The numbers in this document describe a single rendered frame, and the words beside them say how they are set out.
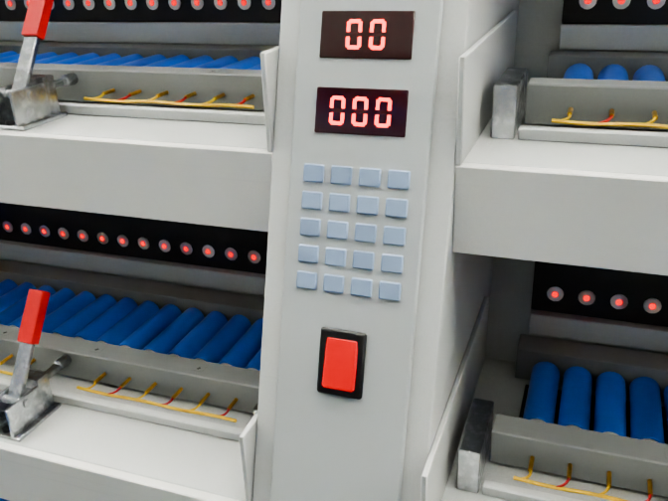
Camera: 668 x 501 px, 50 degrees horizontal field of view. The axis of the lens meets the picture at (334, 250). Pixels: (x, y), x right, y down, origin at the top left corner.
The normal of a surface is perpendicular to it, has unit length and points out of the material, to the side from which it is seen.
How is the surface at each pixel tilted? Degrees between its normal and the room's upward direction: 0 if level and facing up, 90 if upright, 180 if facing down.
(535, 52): 90
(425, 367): 90
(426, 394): 90
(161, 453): 18
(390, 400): 90
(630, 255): 108
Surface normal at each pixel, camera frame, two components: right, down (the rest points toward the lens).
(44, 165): -0.34, 0.40
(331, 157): -0.33, 0.10
